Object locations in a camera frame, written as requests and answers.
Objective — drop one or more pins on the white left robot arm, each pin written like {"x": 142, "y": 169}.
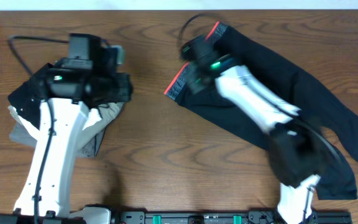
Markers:
{"x": 61, "y": 134}

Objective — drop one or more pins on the grey folded garment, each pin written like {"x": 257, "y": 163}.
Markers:
{"x": 20, "y": 135}

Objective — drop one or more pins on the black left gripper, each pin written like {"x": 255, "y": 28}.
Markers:
{"x": 93, "y": 73}

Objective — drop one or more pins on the black folded garment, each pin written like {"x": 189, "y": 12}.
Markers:
{"x": 26, "y": 98}

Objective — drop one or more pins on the black leggings red waistband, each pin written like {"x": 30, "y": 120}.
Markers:
{"x": 280, "y": 75}

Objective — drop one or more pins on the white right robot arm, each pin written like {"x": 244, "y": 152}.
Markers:
{"x": 298, "y": 152}

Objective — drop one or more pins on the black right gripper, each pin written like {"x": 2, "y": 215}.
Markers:
{"x": 196, "y": 85}

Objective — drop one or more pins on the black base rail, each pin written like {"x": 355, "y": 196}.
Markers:
{"x": 265, "y": 217}

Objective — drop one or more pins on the white folded garment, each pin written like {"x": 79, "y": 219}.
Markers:
{"x": 93, "y": 118}

